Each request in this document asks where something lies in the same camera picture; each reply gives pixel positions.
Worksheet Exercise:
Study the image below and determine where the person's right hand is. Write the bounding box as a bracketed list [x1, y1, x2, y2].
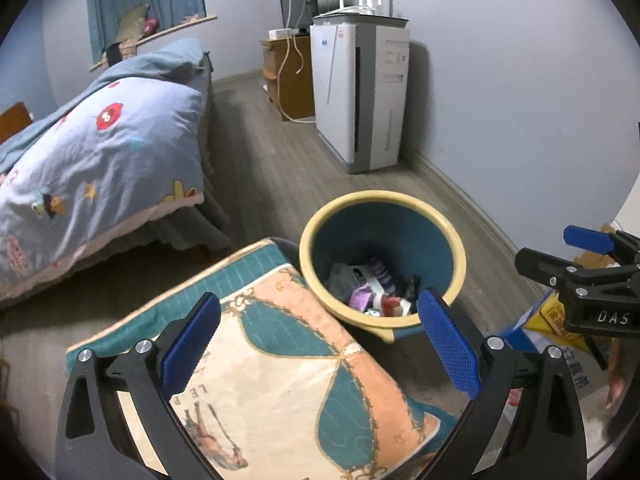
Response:
[606, 337, 627, 411]

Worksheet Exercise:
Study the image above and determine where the wooden window sill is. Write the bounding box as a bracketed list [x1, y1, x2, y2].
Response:
[89, 14, 218, 72]

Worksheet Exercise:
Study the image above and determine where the patterned quilted cushion mat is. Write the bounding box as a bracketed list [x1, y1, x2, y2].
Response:
[65, 237, 463, 480]

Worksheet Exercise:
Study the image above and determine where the grey bed skirt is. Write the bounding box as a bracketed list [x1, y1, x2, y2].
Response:
[150, 52, 236, 256]

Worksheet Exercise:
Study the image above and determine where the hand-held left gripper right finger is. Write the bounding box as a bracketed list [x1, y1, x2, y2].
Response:
[416, 287, 588, 480]

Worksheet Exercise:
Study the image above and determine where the white medicine box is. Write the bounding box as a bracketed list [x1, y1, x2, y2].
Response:
[352, 257, 397, 291]

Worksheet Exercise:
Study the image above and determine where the black plastic bag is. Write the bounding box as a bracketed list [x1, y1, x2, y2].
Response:
[395, 274, 422, 311]

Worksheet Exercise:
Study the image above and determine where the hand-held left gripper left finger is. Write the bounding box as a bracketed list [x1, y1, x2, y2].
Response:
[54, 291, 223, 480]

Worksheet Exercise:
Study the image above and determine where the grey cloth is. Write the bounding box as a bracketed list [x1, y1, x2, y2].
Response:
[325, 262, 357, 301]

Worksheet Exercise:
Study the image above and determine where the yellow packet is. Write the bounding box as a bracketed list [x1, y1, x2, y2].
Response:
[522, 290, 608, 371]

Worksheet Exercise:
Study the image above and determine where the white red wrapper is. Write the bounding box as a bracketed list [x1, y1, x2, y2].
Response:
[380, 294, 407, 317]

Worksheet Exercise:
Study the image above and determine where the bed with cartoon blue duvet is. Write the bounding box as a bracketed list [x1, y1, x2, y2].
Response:
[0, 37, 211, 301]

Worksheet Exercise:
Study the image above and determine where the olive pillow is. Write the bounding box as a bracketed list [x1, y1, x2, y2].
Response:
[114, 4, 152, 43]

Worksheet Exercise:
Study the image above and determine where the white air purifier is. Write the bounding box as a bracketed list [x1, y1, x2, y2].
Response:
[309, 16, 412, 175]

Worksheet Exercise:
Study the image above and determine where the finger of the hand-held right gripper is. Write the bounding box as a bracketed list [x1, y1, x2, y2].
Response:
[562, 225, 640, 267]
[515, 246, 640, 293]

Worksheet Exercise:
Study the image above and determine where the wooden television cabinet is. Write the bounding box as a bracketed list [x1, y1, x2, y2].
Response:
[260, 35, 317, 122]

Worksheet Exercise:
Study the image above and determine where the yellow teal waste bin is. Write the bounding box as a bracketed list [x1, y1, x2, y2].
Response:
[299, 190, 468, 345]

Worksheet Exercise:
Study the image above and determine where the white cable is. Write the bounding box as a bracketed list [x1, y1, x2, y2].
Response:
[276, 0, 317, 123]

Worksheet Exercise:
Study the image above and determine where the wooden bed frame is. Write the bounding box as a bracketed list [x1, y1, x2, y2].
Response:
[0, 101, 35, 146]

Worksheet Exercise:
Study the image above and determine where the purple wrapper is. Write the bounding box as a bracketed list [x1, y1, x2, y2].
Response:
[348, 285, 373, 313]

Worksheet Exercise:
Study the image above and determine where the cardboard box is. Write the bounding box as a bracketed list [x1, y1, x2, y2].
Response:
[497, 222, 621, 401]

